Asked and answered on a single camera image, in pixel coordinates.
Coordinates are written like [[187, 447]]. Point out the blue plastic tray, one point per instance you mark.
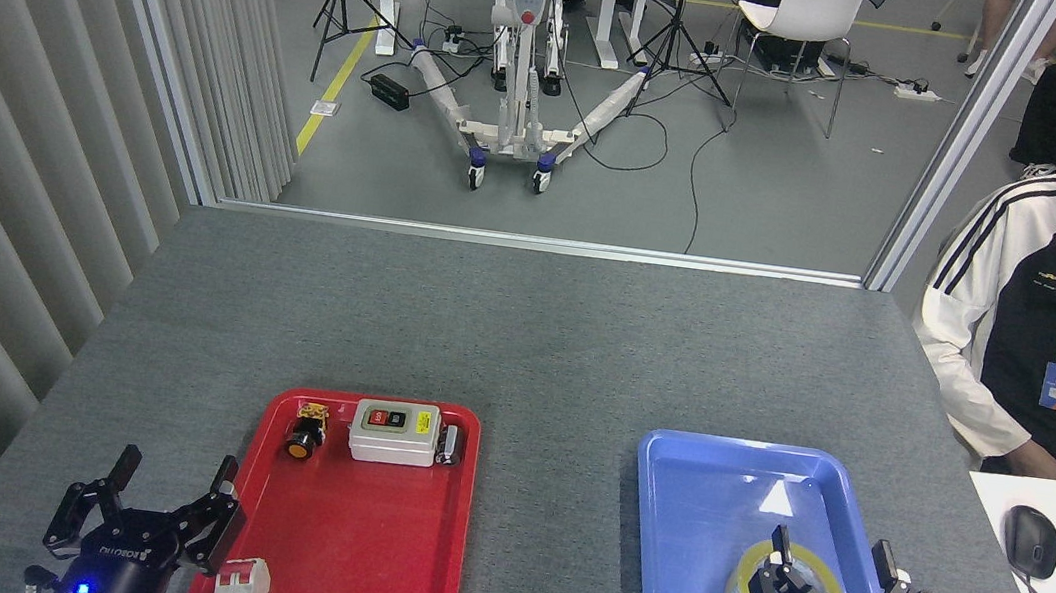
[[692, 518]]

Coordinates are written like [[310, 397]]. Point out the black yellow push button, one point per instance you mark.
[[302, 440]]

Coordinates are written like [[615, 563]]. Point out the black computer mouse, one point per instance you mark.
[[1030, 540]]

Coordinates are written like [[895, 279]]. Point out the red plastic tray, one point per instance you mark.
[[357, 538]]

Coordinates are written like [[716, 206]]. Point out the black power adapter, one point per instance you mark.
[[390, 92]]

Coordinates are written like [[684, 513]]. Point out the white power strip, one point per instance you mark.
[[916, 92]]

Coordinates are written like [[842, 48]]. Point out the person's legs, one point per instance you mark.
[[994, 31]]

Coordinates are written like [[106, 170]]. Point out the white chair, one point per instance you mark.
[[805, 8]]

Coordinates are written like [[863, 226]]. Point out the white stand on wheels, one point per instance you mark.
[[520, 34]]

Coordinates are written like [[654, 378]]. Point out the white switch box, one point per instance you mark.
[[389, 441]]

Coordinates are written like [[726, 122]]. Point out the small silver black switch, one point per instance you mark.
[[448, 446]]

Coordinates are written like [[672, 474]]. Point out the silver post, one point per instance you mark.
[[164, 60], [959, 148]]

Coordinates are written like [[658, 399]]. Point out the silver frame rail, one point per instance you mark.
[[535, 241]]

